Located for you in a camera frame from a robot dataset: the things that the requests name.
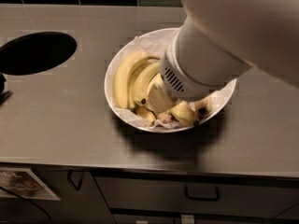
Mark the thin hidden yellow banana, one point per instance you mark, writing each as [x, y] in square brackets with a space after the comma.
[132, 87]

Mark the small bottom yellow banana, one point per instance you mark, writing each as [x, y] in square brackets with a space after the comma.
[146, 114]

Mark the yellow banana dark tip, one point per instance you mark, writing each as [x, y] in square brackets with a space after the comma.
[141, 83]

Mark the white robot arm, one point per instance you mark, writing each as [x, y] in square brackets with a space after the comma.
[221, 40]

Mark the white paper liner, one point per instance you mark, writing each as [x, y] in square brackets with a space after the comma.
[140, 117]

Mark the magazine on cabinet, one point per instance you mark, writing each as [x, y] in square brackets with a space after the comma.
[26, 183]

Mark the right short yellow banana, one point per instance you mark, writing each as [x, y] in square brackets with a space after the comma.
[203, 107]

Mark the front curved yellow banana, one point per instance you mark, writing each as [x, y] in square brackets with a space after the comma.
[184, 114]

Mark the white round bowl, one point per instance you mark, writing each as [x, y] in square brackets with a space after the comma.
[155, 43]

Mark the black round counter hole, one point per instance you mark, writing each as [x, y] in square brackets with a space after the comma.
[35, 53]

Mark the leftmost yellow banana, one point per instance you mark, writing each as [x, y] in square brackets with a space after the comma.
[130, 65]

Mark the grey drawer front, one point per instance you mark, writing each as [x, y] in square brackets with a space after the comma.
[168, 196]

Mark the black drawer handle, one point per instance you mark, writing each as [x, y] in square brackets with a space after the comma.
[201, 192]

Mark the black cabinet door handle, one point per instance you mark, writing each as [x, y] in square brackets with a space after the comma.
[75, 179]

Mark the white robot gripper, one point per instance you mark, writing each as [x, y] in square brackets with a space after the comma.
[182, 83]

